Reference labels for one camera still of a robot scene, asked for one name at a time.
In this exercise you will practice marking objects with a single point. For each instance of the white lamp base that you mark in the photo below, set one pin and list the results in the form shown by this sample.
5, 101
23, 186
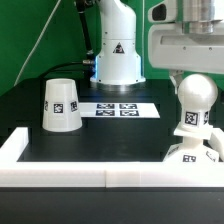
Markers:
192, 148

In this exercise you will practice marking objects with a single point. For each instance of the white U-shaped fence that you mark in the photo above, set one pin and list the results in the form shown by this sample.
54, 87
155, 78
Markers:
14, 173

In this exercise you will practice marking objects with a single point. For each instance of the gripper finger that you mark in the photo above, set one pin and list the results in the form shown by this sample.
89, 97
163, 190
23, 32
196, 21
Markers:
176, 77

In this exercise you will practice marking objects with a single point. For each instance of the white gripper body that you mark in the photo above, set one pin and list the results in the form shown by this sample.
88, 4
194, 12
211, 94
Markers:
187, 36

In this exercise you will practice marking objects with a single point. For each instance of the white marker tag plate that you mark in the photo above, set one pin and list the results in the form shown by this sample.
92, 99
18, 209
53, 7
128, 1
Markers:
119, 110

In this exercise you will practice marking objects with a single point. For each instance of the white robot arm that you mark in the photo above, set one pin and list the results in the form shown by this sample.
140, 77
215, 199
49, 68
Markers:
118, 66

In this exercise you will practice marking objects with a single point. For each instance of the white lamp shade cone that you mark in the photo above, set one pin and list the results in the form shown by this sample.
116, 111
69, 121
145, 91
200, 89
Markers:
61, 107

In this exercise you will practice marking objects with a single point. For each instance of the white lamp bulb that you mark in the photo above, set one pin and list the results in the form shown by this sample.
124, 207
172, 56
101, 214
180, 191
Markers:
197, 93

